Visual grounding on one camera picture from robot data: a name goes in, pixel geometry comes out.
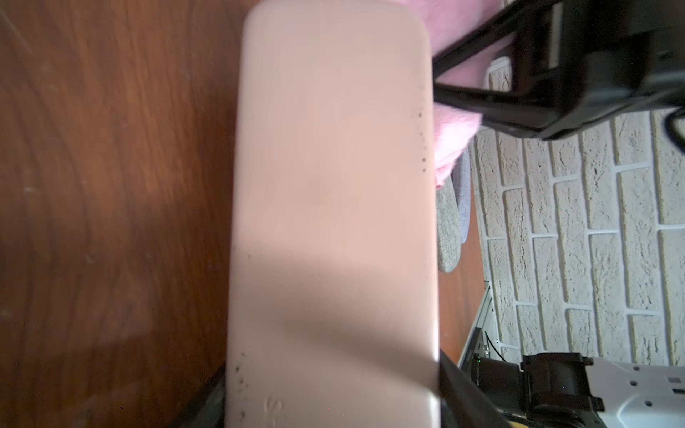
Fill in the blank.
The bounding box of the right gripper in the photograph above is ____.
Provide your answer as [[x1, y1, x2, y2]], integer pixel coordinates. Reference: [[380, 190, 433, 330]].
[[433, 0, 684, 140]]

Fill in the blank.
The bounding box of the pink eyeglass case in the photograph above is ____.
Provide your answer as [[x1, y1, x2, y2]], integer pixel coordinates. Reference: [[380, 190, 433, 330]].
[[225, 1, 440, 427]]

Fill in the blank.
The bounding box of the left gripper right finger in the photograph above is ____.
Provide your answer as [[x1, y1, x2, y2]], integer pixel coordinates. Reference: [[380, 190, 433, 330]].
[[439, 351, 508, 428]]

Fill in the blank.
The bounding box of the pink microfiber cloth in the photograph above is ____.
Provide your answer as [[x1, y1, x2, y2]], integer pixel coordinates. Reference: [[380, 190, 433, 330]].
[[402, 0, 504, 189]]

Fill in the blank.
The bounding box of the lavender eyeglass case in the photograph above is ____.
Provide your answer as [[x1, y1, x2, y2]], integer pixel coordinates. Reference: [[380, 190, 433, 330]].
[[451, 150, 471, 244]]

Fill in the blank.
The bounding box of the grey felt eyeglass case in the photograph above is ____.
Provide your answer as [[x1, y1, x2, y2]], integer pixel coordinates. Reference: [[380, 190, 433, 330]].
[[436, 180, 462, 273]]

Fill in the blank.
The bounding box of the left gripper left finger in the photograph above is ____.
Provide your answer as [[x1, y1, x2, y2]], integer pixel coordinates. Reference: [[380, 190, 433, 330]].
[[171, 365, 226, 428]]

